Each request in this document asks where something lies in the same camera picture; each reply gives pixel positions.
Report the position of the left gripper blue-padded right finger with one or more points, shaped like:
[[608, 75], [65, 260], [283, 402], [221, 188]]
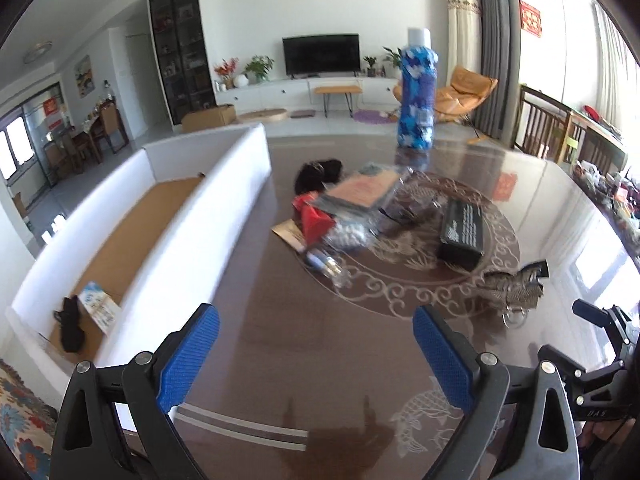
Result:
[[541, 443]]

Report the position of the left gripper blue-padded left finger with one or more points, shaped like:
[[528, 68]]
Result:
[[89, 442]]

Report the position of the black velvet scrunchie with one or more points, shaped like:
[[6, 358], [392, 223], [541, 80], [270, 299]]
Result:
[[72, 336]]

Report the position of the white blue nail cream box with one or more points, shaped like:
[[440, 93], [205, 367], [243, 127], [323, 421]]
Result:
[[100, 306]]

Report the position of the black printed carton box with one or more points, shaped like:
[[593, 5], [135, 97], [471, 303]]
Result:
[[461, 237]]

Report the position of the cotton swab bag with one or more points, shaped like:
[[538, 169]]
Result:
[[352, 230]]

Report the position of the phone case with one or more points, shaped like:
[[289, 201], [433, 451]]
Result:
[[366, 189]]

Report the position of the red-capped small bottle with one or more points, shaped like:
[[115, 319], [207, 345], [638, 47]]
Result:
[[314, 224]]

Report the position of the person's right hand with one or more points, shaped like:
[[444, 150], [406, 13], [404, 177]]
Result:
[[609, 450]]

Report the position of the white storage tray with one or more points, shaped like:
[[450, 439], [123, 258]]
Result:
[[155, 235]]

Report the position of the wooden dining chair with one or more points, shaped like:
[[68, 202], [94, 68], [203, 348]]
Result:
[[542, 125]]

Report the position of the blue camouflage bottle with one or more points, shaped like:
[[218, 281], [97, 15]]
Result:
[[418, 64]]

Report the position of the cardboard box on floor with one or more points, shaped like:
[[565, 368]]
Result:
[[214, 117]]

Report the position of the orange lounge chair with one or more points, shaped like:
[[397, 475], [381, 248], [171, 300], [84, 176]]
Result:
[[457, 101]]

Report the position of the red flowers in vase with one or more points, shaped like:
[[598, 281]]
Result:
[[225, 71]]

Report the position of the wooden bench stool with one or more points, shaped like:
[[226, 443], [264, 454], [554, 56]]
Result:
[[349, 91]]

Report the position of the white tv cabinet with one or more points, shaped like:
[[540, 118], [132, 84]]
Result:
[[298, 94]]

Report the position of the green potted plant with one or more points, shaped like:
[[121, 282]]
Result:
[[260, 67]]

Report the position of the black glass display cabinet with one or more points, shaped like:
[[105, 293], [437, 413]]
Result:
[[178, 41]]

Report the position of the black television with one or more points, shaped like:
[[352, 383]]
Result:
[[321, 54]]

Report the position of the grey curtain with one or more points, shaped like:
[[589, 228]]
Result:
[[501, 59]]

